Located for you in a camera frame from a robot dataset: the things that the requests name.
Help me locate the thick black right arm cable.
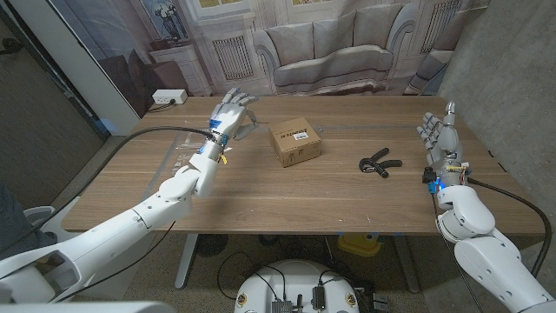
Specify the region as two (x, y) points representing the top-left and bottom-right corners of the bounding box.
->
(467, 176), (553, 279)

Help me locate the person leg in jeans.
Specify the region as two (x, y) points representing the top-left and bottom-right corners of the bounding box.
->
(0, 184), (57, 258)

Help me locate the black grip trainer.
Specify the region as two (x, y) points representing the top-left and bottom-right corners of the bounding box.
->
(358, 147), (404, 179)

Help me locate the white table leg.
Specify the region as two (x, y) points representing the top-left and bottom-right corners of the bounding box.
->
(393, 234), (420, 295)
(174, 233), (199, 290)

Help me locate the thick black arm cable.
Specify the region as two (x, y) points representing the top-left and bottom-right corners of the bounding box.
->
(0, 125), (216, 258)
(467, 176), (553, 279)

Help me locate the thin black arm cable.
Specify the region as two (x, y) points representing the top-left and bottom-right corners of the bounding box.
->
(431, 193), (486, 313)
(55, 220), (177, 303)

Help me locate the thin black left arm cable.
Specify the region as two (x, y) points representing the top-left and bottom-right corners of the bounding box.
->
(55, 220), (177, 303)

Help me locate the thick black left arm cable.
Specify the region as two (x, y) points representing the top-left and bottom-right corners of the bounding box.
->
(0, 125), (216, 258)

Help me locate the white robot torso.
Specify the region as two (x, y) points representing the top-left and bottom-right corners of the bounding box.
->
(234, 259), (361, 313)

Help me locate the brown cardboard box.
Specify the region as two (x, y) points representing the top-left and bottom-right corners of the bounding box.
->
(268, 117), (323, 169)

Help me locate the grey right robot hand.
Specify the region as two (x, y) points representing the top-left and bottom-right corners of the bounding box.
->
(415, 101), (471, 183)

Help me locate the white power strip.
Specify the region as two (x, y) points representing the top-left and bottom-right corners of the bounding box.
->
(151, 89), (189, 105)

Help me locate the printed living room backdrop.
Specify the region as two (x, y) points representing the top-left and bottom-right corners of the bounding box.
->
(47, 0), (492, 118)

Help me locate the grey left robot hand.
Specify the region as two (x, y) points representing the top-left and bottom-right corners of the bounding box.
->
(207, 86), (261, 151)

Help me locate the black round floor object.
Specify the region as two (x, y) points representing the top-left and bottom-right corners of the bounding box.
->
(195, 233), (229, 257)

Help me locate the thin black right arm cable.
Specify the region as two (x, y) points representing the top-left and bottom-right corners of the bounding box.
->
(431, 193), (486, 313)

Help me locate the black floor cable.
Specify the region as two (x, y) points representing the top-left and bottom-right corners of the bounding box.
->
(215, 250), (288, 302)

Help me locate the white stand base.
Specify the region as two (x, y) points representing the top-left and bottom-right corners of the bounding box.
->
(23, 195), (82, 236)

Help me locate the yellow object under table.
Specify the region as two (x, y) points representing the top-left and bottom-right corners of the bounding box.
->
(337, 233), (383, 257)

